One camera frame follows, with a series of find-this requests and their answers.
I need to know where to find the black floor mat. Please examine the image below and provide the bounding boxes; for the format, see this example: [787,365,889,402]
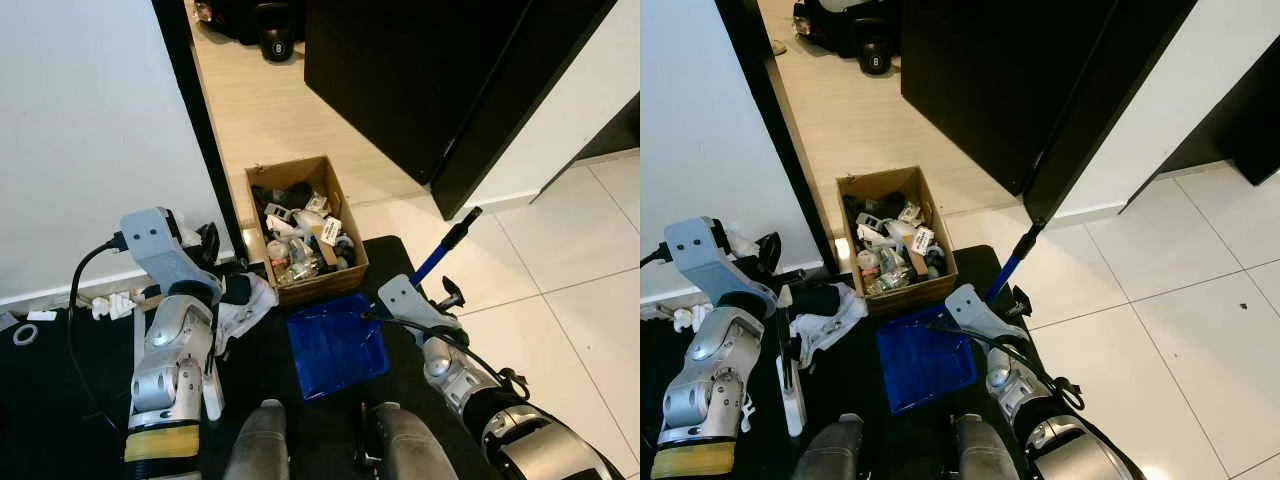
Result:
[0,236,491,480]
[640,245,1061,480]

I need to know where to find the grey robot right leg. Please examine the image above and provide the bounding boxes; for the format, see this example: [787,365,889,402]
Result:
[360,402,456,480]
[950,413,1026,480]

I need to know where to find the black lump of rubbish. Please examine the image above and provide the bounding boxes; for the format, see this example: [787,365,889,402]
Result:
[843,192,906,223]
[252,182,313,213]

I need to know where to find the grey robot left leg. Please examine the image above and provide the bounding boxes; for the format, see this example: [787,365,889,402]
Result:
[800,413,866,480]
[222,400,291,480]

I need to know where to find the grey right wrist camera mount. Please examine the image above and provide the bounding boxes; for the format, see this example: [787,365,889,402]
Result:
[945,284,1021,351]
[377,274,463,346]

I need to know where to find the black furniture panel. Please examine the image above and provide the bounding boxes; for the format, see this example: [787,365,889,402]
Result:
[1118,60,1280,206]

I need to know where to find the left gripper sock-covered finger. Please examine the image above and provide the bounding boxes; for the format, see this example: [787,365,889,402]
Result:
[790,283,869,373]
[213,275,279,358]

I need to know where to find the black door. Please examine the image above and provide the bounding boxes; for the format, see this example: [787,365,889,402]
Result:
[303,0,616,221]
[900,0,1196,223]

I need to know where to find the black door frame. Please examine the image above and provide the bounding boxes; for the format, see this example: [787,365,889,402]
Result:
[152,0,249,263]
[715,0,839,273]

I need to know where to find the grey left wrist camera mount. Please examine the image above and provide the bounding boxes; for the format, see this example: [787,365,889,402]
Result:
[663,216,776,306]
[120,207,223,296]

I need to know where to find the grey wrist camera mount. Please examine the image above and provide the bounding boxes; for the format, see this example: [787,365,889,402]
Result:
[377,274,463,346]
[120,207,223,296]
[945,284,1021,351]
[663,216,776,306]

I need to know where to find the black bag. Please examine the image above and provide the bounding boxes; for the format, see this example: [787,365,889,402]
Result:
[793,0,861,56]
[195,0,263,43]

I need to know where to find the blue dustpan with long handle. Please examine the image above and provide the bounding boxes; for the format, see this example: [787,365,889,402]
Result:
[877,218,1046,414]
[287,207,483,401]

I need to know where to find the brown cardboard box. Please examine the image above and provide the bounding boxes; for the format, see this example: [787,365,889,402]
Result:
[836,165,959,316]
[245,155,369,307]

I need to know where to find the grey robot leg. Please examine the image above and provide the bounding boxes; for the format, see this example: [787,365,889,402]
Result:
[360,402,456,480]
[950,413,1026,480]
[222,400,291,480]
[800,413,866,480]

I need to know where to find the crumpled clear plastic bottle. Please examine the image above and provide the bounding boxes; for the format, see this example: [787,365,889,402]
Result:
[268,245,321,286]
[858,255,906,296]

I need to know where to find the black kettlebell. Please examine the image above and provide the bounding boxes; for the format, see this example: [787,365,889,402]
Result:
[855,15,898,76]
[257,0,298,63]

